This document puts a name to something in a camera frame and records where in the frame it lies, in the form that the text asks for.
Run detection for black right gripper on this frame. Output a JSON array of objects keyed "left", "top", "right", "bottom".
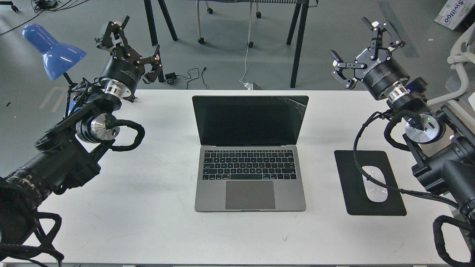
[{"left": 330, "top": 17, "right": 410, "bottom": 100}]

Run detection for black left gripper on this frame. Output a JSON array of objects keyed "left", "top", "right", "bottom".
[{"left": 95, "top": 16, "right": 163, "bottom": 98}]

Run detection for grey laptop computer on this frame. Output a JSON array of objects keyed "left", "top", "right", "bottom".
[{"left": 192, "top": 96, "right": 309, "bottom": 212}]

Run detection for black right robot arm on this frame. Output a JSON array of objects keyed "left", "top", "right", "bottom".
[{"left": 330, "top": 17, "right": 475, "bottom": 267}]

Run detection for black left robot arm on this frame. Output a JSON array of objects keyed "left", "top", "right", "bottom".
[{"left": 1, "top": 16, "right": 162, "bottom": 266}]

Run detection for blue desk lamp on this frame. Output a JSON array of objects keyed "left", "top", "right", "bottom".
[{"left": 22, "top": 24, "right": 87, "bottom": 86}]

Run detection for white office chair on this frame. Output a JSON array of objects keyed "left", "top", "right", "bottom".
[{"left": 427, "top": 25, "right": 474, "bottom": 105}]

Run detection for cardboard box with blue print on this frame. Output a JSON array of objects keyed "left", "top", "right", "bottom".
[{"left": 434, "top": 0, "right": 475, "bottom": 30}]

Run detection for rolling cart with casters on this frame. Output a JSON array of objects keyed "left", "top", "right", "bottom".
[{"left": 196, "top": 0, "right": 262, "bottom": 48}]

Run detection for white computer mouse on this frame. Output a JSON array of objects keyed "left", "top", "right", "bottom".
[{"left": 362, "top": 165, "right": 388, "bottom": 203}]

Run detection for black mouse pad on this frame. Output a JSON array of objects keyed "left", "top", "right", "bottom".
[{"left": 334, "top": 150, "right": 407, "bottom": 216}]

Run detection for black power adapter with cable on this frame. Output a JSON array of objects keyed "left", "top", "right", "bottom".
[{"left": 164, "top": 66, "right": 209, "bottom": 90}]

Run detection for black table frame legs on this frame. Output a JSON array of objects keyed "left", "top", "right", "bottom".
[{"left": 143, "top": 0, "right": 310, "bottom": 89}]

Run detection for black cable bundle on floor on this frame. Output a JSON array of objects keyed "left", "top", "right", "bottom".
[{"left": 0, "top": 0, "right": 89, "bottom": 36}]

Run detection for white charging cable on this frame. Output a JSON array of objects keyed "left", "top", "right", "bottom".
[{"left": 239, "top": 0, "right": 262, "bottom": 90}]

